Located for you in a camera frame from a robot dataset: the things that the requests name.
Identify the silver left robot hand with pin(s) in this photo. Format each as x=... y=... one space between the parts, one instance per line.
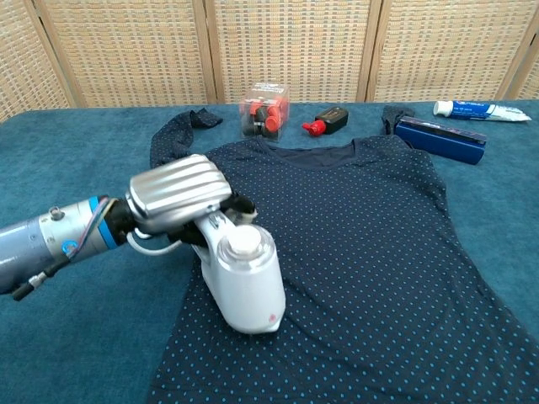
x=177 y=191

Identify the black bottle with red cap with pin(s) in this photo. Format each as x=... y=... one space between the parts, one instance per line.
x=332 y=118

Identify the navy dotted shirt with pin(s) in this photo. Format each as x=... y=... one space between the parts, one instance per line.
x=379 y=261

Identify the clear box of red capsules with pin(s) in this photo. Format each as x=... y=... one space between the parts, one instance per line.
x=264 y=113

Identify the white and blue toothpaste tube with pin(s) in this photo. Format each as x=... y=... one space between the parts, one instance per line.
x=476 y=110

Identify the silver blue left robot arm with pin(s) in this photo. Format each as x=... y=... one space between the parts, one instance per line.
x=50 y=244

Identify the long dark blue box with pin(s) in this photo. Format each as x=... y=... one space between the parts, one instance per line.
x=438 y=145

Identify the teal felt table cover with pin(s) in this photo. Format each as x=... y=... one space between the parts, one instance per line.
x=84 y=345

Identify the woven rattan folding screen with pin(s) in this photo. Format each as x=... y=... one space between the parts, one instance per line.
x=286 y=46

